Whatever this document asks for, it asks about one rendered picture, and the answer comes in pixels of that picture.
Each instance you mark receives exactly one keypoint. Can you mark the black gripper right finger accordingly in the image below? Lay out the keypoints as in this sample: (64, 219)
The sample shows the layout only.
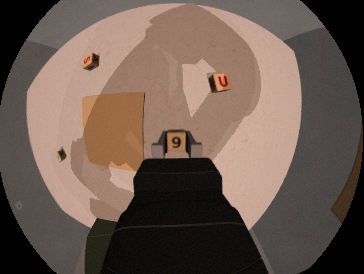
(193, 148)

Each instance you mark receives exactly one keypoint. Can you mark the tan square mat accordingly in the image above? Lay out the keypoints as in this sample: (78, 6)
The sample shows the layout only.
(113, 129)

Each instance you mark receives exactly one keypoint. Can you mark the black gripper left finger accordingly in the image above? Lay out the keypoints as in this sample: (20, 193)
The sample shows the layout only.
(160, 148)

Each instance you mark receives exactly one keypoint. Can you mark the tan block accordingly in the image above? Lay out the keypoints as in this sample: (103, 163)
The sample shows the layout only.
(91, 61)
(220, 82)
(60, 155)
(176, 140)

